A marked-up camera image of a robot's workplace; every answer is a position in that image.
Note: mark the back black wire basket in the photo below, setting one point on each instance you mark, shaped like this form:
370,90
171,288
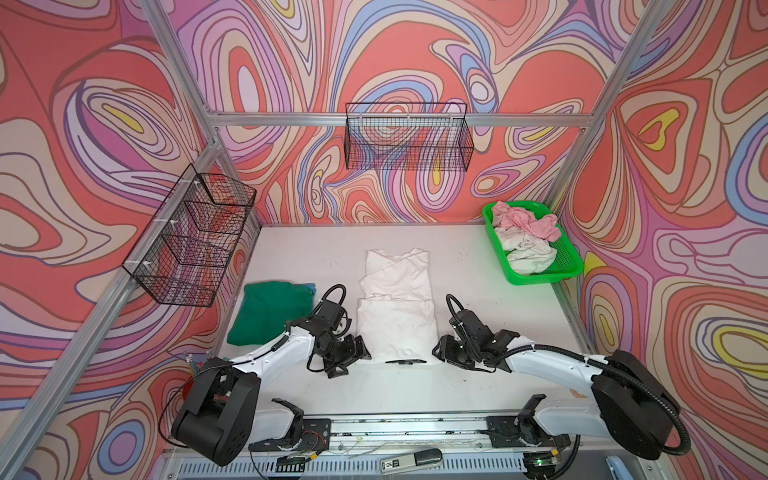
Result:
405,135

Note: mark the grey black handheld device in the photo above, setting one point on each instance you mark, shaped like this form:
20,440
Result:
410,462

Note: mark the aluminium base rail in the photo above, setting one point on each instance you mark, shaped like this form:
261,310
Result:
361,433

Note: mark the black wire basket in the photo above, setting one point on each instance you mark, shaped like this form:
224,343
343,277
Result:
183,254
405,135

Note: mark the folded green t shirt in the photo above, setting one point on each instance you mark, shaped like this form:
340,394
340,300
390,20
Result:
266,308

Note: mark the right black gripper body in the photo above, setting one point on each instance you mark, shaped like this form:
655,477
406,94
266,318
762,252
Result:
459,352

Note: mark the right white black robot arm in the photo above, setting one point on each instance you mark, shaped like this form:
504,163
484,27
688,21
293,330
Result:
618,396

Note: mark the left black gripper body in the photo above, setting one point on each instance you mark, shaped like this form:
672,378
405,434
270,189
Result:
342,352

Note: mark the pink t shirt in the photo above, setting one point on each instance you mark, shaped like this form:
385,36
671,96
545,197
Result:
506,216

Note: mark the white patterned t shirt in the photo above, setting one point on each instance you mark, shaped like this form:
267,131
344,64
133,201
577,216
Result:
526,254

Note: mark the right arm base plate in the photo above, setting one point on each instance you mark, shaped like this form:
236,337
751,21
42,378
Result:
521,431

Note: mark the left black wire basket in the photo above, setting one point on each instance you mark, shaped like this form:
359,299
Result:
183,254

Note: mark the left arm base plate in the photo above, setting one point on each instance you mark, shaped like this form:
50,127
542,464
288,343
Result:
303,436

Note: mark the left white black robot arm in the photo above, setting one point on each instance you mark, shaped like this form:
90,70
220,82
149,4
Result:
220,415

